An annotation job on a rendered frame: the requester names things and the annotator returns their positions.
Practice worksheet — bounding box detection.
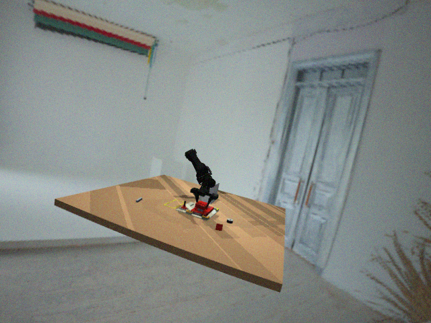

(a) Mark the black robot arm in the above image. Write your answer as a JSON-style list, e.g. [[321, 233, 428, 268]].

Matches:
[[185, 149, 216, 197]]

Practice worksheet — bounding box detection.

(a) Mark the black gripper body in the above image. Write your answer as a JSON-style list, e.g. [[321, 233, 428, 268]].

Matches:
[[190, 183, 219, 200]]

